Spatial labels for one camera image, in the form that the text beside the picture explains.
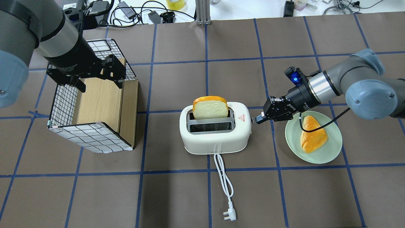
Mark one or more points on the triangular yellow bread piece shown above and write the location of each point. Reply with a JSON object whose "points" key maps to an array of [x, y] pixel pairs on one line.
{"points": [[311, 141]]}

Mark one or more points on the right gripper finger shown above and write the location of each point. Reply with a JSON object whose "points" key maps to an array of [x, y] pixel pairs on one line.
{"points": [[259, 119]]}

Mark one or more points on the toast slice in toaster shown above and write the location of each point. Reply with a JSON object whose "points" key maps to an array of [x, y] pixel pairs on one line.
{"points": [[209, 107]]}

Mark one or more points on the light green plate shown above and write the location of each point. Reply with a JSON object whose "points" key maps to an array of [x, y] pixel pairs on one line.
{"points": [[326, 153]]}

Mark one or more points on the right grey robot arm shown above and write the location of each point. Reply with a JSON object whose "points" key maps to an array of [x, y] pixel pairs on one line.
{"points": [[359, 78]]}

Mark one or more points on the yellow tape roll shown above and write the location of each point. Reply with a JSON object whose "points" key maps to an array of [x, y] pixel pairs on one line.
{"points": [[176, 4]]}

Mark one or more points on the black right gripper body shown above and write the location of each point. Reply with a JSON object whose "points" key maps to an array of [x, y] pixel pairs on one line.
{"points": [[296, 96]]}

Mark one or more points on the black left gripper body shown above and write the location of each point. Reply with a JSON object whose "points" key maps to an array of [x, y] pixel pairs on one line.
{"points": [[73, 61]]}

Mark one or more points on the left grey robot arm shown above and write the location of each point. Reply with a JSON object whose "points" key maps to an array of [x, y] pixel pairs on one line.
{"points": [[56, 33]]}

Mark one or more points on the black power adapter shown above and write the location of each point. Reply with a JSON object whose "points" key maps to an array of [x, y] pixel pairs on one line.
{"points": [[289, 8]]}

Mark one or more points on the aluminium frame post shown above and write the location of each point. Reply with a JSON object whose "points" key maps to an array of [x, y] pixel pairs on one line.
{"points": [[203, 16]]}

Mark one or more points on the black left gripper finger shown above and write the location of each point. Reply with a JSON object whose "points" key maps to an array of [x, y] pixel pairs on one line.
{"points": [[114, 69], [72, 81]]}

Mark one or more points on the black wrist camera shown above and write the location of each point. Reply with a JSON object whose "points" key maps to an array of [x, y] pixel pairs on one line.
{"points": [[295, 75]]}

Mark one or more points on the white toaster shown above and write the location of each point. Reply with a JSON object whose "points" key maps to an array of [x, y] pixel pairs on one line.
{"points": [[216, 135]]}

